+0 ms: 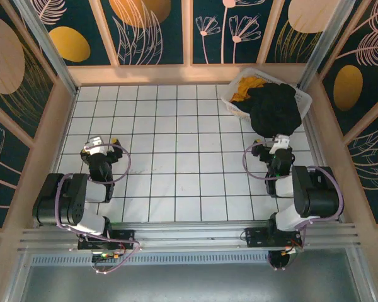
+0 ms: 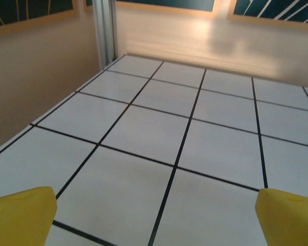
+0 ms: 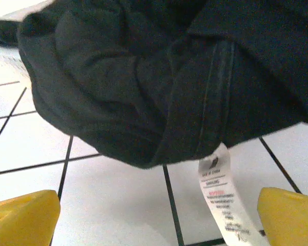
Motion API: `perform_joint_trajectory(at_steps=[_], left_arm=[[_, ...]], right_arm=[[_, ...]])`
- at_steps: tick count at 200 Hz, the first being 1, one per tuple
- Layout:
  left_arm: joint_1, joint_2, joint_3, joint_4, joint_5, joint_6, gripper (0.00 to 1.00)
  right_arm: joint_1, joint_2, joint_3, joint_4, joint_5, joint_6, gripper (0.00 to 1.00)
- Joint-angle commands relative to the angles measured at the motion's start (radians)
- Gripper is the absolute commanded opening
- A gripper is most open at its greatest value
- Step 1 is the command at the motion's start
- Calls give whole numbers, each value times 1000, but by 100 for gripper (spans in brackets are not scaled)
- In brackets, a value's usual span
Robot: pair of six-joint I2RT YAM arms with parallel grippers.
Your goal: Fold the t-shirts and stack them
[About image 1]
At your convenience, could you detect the black t-shirt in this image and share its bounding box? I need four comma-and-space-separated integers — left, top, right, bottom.
231, 82, 303, 138

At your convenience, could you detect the yellow t-shirt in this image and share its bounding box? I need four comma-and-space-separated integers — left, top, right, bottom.
229, 75, 268, 103

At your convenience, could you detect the white plastic basket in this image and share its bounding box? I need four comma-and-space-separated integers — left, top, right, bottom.
220, 67, 312, 123

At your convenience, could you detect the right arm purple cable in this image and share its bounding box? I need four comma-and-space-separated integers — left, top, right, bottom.
242, 142, 345, 272

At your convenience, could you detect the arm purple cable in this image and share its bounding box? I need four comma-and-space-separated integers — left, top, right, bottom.
55, 143, 142, 275
242, 142, 345, 272

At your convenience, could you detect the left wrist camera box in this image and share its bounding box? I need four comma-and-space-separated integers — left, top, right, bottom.
83, 135, 110, 155

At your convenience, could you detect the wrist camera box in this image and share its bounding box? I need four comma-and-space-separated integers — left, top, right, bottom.
83, 135, 110, 155
269, 134, 293, 155

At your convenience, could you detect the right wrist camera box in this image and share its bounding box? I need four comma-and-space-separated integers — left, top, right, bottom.
269, 134, 293, 155

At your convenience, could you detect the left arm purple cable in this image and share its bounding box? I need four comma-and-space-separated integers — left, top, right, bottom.
55, 143, 142, 275

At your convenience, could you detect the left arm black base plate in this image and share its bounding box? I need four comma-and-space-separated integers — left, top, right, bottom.
77, 228, 137, 251

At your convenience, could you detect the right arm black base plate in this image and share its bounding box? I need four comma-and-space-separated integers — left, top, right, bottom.
244, 226, 303, 249

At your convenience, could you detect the aluminium mounting rail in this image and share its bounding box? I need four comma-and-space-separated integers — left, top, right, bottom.
17, 221, 362, 253

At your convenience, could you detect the aluminium frame post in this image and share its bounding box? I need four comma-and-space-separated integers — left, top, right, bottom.
297, 0, 348, 91
14, 0, 80, 96

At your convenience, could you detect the grey slotted cable duct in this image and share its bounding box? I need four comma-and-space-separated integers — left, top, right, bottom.
30, 252, 350, 266

